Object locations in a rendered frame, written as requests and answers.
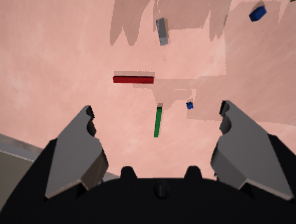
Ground small blue block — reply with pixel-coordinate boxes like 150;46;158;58
249;6;267;22
186;102;193;110

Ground dark red rod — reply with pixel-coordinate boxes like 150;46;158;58
113;76;154;84

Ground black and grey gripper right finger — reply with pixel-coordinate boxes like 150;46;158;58
210;100;296;224

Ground grey rectangular block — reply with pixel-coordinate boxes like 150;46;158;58
156;17;168;46

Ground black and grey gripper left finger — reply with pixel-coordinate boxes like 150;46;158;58
0;105;109;224

